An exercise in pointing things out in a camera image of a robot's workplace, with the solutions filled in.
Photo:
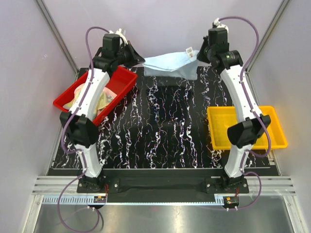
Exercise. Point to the yellow plastic bin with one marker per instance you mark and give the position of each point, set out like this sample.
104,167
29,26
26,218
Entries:
220,118

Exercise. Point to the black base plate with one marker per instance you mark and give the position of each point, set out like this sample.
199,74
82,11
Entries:
123,184

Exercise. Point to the pastel yellow pink towel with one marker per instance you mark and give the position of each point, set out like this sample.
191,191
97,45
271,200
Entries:
105,98

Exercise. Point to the red plastic bin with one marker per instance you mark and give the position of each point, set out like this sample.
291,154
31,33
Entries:
121,83

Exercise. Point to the right connector box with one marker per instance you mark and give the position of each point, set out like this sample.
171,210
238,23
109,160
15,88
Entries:
232,201

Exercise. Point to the light blue towel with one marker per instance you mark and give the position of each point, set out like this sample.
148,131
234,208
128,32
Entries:
177,64

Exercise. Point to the connector box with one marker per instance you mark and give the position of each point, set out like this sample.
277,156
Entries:
232,201
100,199

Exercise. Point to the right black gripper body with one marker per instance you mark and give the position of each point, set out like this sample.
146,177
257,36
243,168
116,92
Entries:
208,51

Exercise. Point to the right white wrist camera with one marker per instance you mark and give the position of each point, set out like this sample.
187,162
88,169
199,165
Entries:
218,24

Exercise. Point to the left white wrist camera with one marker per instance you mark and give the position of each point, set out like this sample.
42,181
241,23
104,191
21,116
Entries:
121,33

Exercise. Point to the aluminium rail frame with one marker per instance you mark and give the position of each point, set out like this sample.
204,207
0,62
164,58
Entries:
266,185

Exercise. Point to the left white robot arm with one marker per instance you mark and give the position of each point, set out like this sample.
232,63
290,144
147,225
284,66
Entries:
78,124

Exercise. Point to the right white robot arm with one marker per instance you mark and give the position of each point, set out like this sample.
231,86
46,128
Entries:
251,123

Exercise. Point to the left connector box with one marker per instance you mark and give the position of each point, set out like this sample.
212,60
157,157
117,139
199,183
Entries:
100,199

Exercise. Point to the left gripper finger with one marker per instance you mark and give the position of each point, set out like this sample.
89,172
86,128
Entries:
138,61
135,55

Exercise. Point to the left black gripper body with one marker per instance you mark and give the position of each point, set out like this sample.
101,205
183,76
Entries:
125,56

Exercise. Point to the white slotted cable duct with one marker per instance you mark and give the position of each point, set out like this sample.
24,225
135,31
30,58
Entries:
70,200

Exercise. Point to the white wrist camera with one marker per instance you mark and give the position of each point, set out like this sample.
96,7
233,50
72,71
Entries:
121,33
218,24

